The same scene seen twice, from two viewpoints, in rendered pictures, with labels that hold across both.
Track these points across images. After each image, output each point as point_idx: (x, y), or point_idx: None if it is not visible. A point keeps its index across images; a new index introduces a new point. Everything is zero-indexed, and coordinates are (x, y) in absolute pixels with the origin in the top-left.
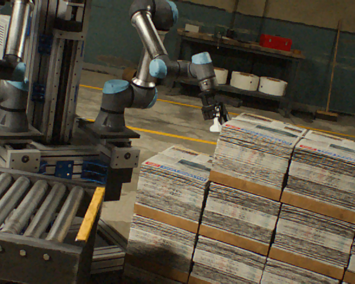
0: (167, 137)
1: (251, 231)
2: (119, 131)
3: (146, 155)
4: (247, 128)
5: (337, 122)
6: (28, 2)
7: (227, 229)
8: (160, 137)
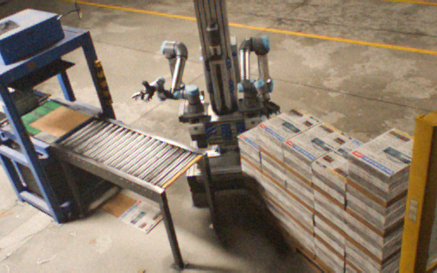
0: (408, 53)
1: (278, 179)
2: (252, 107)
3: (372, 75)
4: (270, 127)
5: None
6: (181, 58)
7: (270, 175)
8: (401, 53)
